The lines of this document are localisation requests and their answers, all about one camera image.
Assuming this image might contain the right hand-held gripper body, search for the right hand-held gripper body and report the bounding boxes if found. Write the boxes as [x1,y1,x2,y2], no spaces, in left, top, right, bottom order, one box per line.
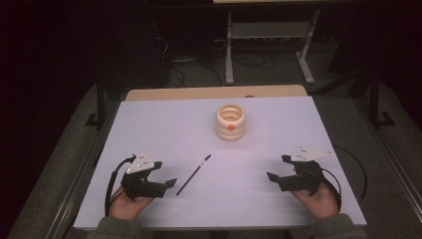
[278,145,333,196]

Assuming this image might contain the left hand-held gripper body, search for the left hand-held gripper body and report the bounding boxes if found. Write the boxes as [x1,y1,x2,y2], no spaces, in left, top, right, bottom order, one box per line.
[119,150,167,201]

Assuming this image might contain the thin black brush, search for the thin black brush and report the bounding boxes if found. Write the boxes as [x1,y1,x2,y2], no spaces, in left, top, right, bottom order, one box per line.
[175,153,212,197]

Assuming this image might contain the cream ribbed pen holder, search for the cream ribbed pen holder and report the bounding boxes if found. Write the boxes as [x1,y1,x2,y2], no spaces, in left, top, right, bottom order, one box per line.
[215,104,247,142]

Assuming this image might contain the person's left hand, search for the person's left hand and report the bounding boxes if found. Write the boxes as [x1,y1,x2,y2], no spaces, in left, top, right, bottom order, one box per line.
[107,185,155,221]

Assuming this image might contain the person's right hand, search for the person's right hand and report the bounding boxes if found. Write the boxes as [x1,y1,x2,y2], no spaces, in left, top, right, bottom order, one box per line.
[291,184,340,220]

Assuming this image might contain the black metal stand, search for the black metal stand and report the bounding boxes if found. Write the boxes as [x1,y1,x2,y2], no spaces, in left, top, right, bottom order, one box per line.
[85,78,107,131]
[368,71,396,129]

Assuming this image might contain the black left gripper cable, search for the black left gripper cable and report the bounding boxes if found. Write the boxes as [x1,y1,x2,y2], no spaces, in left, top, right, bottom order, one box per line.
[104,153,137,217]

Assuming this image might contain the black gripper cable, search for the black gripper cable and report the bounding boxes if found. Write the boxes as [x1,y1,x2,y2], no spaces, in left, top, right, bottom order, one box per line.
[104,153,137,217]
[320,166,343,211]

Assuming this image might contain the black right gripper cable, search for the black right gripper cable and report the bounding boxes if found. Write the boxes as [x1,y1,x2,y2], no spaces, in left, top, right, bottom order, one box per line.
[320,166,343,211]

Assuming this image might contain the thin black cable loop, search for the thin black cable loop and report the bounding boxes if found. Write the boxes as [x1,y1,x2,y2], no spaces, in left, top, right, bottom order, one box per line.
[332,144,369,201]

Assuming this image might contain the grey metal rail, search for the grey metal rail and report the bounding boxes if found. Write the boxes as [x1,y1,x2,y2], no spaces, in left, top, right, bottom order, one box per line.
[350,96,422,215]
[44,99,121,239]

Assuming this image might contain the black floor cables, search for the black floor cables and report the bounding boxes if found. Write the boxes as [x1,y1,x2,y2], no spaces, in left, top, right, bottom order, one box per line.
[164,58,223,89]
[231,52,277,70]

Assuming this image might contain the white metal desk frame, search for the white metal desk frame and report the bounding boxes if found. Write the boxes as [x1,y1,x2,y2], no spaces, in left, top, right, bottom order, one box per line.
[212,0,353,86]

